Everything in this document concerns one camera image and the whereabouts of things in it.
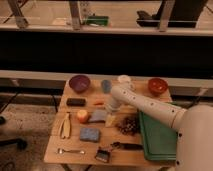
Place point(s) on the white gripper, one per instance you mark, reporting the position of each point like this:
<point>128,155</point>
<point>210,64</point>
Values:
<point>111,106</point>

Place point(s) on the grey-blue towel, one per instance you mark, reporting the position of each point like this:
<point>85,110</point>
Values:
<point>98,115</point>

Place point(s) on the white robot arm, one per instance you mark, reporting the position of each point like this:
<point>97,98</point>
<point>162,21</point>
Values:
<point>193,125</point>

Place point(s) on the purple bowl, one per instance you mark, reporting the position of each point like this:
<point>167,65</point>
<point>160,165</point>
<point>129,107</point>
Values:
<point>79,83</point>

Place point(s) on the red bowl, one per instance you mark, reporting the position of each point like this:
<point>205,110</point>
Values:
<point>157,86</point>

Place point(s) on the orange carrot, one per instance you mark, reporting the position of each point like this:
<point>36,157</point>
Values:
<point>99,103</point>

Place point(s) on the bunch of dark grapes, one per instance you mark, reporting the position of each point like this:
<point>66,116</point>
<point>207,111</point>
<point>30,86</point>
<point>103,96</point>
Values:
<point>129,126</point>

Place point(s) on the blue sponge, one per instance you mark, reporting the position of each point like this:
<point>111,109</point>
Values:
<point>89,134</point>

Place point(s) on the yellow-red apple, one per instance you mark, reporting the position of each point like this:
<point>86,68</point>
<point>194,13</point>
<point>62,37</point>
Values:
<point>83,116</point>

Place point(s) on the blue cup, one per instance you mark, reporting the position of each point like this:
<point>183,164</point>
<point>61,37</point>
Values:
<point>106,86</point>

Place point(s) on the black rectangular block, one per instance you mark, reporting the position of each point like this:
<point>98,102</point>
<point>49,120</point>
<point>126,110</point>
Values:
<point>76,102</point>

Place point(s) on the black dish brush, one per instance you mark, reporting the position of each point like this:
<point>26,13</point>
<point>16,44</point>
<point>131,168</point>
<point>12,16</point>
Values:
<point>103,154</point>

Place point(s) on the white cup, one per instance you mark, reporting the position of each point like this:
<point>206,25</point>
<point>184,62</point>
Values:
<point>124,79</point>

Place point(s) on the banana peel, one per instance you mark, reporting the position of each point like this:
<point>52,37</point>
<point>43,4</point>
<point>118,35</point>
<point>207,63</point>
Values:
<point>65,127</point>

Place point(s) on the green plastic tray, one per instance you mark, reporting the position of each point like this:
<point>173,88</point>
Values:
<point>159,141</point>

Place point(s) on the green object on shelf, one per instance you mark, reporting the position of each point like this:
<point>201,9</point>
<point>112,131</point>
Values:
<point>97,20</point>

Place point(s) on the black-handled utensil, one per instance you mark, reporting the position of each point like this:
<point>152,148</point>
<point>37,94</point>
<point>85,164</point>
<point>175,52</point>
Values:
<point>127,146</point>

